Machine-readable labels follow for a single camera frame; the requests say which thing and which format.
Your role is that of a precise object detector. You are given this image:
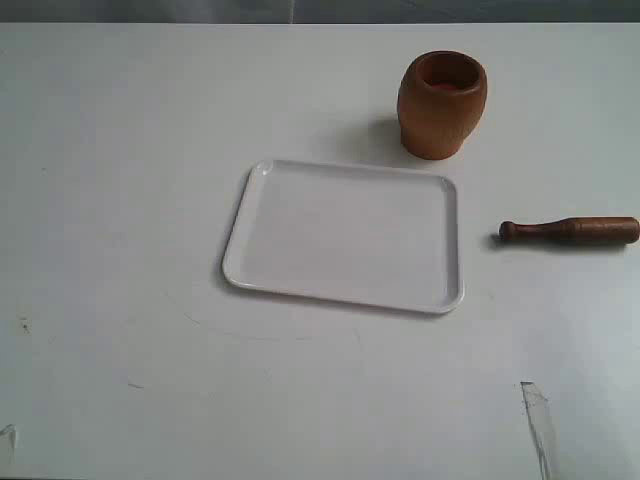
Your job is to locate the dark wooden pestle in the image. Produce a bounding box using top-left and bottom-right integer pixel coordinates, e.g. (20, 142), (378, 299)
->
(498, 217), (639, 246)

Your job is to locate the brown wooden mortar cup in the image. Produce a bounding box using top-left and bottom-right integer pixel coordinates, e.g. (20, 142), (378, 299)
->
(396, 50), (488, 160)

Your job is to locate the white rectangular plastic tray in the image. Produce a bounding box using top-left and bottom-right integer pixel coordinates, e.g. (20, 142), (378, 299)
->
(221, 160), (464, 315)

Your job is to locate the clear tape strip right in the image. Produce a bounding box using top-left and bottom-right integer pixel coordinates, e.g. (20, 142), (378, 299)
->
(520, 381), (560, 480)

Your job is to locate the clear tape strip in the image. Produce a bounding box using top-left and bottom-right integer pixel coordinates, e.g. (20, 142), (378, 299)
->
(520, 381), (560, 480)
(0, 424), (17, 468)

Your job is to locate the clear tape strip left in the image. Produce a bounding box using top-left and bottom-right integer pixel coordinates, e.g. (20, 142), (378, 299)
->
(0, 424), (17, 468)

